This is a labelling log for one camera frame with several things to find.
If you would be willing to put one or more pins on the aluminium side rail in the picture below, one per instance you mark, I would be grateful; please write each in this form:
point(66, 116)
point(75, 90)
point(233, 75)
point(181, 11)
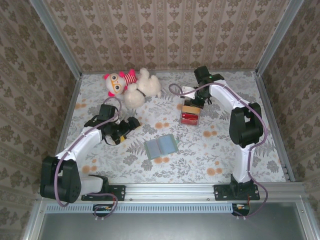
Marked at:
point(70, 105)
point(266, 105)

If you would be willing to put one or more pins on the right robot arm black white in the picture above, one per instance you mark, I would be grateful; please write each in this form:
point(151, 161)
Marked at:
point(246, 125)

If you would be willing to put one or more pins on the aluminium frame post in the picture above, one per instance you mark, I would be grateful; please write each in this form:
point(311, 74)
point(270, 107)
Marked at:
point(56, 37)
point(278, 37)

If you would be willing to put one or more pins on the green card holder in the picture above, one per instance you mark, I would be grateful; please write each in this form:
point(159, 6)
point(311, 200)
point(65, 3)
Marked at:
point(162, 146)

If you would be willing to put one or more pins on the red card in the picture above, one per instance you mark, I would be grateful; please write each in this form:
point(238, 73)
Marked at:
point(190, 119)

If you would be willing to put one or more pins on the clear plastic card box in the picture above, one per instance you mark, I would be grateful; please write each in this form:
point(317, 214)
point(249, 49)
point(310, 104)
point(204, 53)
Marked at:
point(198, 122)

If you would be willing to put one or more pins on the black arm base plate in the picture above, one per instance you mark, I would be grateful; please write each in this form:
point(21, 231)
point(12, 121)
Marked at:
point(117, 192)
point(221, 192)

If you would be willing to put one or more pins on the white teddy bear plush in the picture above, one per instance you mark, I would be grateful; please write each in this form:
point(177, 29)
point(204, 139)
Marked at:
point(145, 86)

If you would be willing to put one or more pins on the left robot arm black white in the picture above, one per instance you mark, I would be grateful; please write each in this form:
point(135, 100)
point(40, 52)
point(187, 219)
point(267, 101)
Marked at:
point(60, 180)

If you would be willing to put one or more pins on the pink white plush doll glasses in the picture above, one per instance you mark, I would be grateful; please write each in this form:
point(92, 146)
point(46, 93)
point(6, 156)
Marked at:
point(115, 83)

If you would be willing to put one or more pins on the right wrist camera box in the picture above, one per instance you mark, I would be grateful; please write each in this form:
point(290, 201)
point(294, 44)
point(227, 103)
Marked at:
point(187, 90)

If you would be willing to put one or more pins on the orange card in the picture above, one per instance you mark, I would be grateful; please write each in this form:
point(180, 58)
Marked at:
point(191, 110)

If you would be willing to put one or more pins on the grey metal panel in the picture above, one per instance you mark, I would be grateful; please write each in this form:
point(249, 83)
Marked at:
point(170, 227)

